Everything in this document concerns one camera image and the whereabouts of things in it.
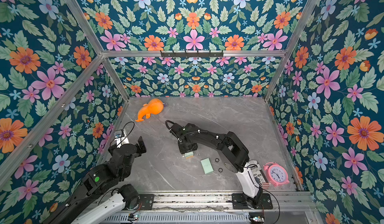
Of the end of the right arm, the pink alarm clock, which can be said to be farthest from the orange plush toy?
the pink alarm clock

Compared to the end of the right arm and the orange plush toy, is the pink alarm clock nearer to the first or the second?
the end of the right arm

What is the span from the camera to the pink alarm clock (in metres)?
0.79

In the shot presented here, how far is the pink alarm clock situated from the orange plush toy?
816 millimetres

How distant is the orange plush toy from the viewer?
1.07 m
